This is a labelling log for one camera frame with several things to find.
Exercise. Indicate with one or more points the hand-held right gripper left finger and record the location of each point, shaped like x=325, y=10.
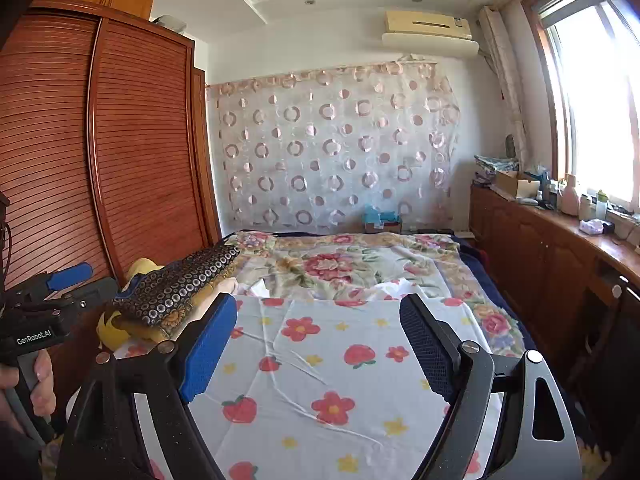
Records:
x=207, y=345

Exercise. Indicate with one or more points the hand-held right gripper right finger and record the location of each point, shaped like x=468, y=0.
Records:
x=425, y=345

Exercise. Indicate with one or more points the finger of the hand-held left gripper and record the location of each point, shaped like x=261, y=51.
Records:
x=95, y=292
x=70, y=276

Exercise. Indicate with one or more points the dark circle-patterned blouse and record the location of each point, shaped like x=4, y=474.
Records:
x=185, y=280

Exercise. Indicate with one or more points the person's left hand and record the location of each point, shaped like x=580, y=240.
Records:
x=45, y=380

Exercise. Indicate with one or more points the yellow patterned pillow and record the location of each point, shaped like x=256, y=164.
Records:
x=172, y=321

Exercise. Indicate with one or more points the yellow plush toy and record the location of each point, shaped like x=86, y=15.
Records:
x=117, y=330

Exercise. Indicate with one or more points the navy bed sheet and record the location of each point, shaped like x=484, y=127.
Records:
x=492, y=270

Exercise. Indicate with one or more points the white strawberry flower sheet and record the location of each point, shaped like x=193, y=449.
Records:
x=310, y=360

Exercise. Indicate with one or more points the floral blanket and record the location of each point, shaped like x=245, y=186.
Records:
x=325, y=265

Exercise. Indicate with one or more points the blue item behind bed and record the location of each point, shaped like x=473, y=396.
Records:
x=381, y=219

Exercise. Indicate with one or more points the wooden slatted wardrobe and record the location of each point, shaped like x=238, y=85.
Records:
x=140, y=160

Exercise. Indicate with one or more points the wooden cabinet counter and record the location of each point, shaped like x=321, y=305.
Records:
x=535, y=250

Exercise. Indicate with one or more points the open cardboard box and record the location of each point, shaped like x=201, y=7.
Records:
x=515, y=186

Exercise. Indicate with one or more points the stack of folded cloths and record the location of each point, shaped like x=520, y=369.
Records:
x=495, y=166

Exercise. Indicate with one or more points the pink white bottle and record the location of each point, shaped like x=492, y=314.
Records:
x=569, y=200

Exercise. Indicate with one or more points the sheer circle-patterned curtain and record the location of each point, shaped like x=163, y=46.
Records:
x=325, y=150

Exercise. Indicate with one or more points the green capped bottle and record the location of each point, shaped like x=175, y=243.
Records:
x=602, y=205

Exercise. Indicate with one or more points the white box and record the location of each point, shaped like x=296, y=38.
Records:
x=169, y=22

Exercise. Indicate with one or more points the white tied window curtain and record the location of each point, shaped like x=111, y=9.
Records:
x=502, y=70

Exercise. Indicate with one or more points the window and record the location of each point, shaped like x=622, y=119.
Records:
x=595, y=110

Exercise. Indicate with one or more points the wall air conditioner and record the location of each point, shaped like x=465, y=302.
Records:
x=427, y=32

